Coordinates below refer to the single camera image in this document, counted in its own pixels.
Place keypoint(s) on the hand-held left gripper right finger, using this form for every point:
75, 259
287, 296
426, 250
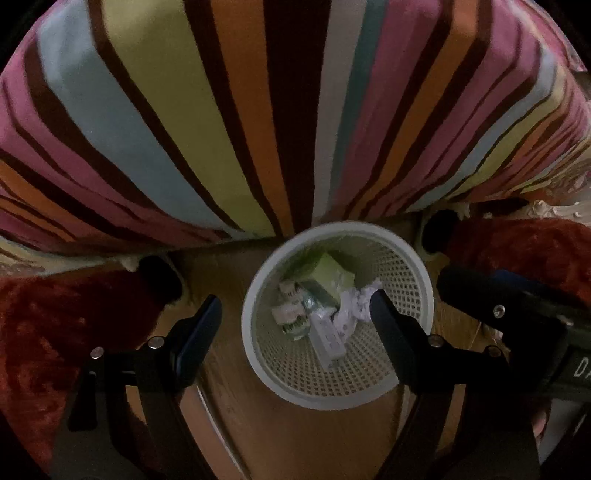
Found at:
385, 318

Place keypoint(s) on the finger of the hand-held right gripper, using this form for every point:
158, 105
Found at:
475, 295
510, 279

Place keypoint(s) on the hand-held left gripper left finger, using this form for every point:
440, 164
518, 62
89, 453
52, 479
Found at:
201, 334

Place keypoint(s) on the white paper ball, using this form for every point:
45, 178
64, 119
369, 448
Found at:
352, 308

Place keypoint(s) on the long white grey box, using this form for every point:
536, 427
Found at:
328, 342

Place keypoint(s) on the white plastic mesh basket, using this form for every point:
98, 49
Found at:
341, 369

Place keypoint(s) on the large light green box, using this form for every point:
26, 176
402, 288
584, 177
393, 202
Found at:
330, 274

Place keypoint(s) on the teal patterned tissue packet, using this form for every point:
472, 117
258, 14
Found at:
288, 317

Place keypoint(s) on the green and white packet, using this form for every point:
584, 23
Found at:
293, 288

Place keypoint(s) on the person's right hand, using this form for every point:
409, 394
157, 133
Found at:
541, 422

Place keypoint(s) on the black bed leg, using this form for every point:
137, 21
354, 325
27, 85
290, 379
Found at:
437, 230
159, 279

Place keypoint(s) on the cream carved nightstand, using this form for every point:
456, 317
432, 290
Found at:
568, 210

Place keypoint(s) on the red shaggy rug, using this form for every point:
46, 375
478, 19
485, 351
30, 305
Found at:
55, 341

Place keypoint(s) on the striped colourful bed sheet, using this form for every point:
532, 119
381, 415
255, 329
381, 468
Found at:
277, 115

